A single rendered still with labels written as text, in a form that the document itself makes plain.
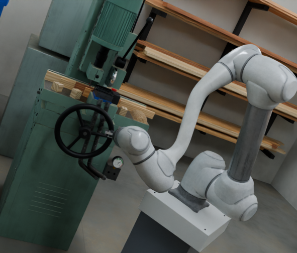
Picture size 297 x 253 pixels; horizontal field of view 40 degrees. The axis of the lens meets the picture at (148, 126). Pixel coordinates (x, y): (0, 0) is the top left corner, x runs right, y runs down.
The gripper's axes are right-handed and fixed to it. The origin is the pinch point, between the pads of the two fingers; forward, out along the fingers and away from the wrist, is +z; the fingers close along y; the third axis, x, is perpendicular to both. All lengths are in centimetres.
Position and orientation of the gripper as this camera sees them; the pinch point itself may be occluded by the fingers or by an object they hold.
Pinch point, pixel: (111, 134)
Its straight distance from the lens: 185.1
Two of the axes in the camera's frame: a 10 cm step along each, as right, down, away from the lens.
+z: -3.4, -0.4, 9.4
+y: -8.9, -3.0, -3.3
